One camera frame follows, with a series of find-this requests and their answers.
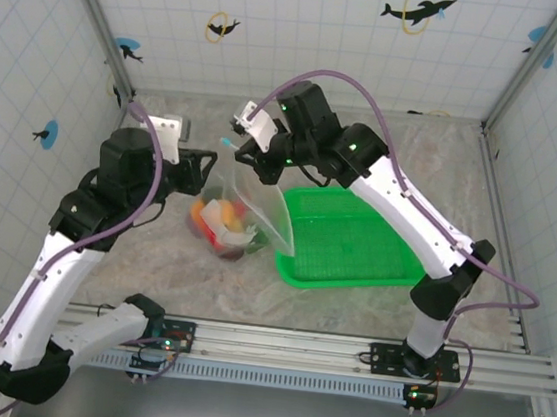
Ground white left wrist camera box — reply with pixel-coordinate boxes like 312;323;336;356
135;110;194;167

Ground green toy food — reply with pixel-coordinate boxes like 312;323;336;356
244;223;271;257

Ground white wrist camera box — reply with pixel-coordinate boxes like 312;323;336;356
224;95;283;155
135;110;194;167

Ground white slotted cable duct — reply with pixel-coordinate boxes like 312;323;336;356
82;347;411;406

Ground small fish blue circle sticker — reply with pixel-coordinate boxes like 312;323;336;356
30;117;61;151

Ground white toy food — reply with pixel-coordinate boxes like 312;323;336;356
199;198;231;230

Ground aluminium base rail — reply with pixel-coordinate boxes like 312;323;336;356
55;299;557;402

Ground aluminium frame corner post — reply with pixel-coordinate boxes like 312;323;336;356
44;0;146;99
481;0;557;141

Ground red toy food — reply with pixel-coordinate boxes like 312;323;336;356
202;227;237;251

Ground black fish wall sticker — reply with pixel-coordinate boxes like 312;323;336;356
103;72;127;109

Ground aluminium side rail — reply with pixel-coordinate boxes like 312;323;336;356
454;123;557;355

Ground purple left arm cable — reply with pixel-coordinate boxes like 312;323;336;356
0;85;174;417

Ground shark blue circle sticker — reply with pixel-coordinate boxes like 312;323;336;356
112;36;147;65

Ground green plastic mesh tray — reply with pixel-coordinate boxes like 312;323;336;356
269;179;435;304

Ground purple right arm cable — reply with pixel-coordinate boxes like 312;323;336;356
215;62;557;417

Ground dolphin yellow ring sticker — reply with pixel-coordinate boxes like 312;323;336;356
377;0;458;41

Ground orca yellow ring sticker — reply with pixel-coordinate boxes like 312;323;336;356
204;9;243;47

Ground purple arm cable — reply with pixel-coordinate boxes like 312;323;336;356
0;85;174;417
215;62;557;417

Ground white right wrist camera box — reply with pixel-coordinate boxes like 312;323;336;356
224;95;283;155

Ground clear zip-top plastic bag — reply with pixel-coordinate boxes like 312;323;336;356
180;133;310;271

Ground yellow toy food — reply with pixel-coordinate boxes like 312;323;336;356
220;201;246;229

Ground small circuit board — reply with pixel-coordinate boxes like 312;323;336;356
400;382;439;413
127;335;183;378

